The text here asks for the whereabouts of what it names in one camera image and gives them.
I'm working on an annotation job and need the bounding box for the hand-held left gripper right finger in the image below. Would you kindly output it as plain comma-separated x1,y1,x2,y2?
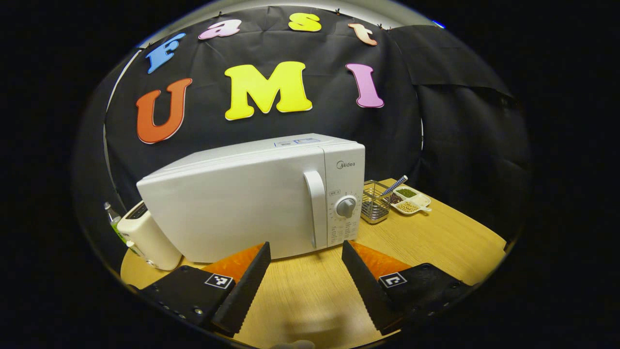
341,240,478,336

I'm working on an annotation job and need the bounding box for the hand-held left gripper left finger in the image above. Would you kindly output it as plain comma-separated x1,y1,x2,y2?
138,241,272,337

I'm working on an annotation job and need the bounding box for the white microwave oven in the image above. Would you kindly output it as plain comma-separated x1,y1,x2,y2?
136,133,366,264

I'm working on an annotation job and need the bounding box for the white divided bean dish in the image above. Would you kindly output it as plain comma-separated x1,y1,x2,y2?
387,186,432,216

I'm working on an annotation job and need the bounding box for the white toaster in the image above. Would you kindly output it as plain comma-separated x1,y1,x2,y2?
117,201,183,271

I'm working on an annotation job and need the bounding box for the green drink bottle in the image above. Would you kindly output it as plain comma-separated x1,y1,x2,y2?
103,202,127,245

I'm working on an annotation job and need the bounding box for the black backdrop cloth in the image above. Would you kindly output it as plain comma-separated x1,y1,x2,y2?
73,6,531,243

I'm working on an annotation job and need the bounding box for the metal wire utensil holder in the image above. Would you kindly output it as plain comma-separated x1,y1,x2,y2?
361,180,392,224

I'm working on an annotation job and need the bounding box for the striped handle spoon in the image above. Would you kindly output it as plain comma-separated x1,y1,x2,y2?
380,175,408,197

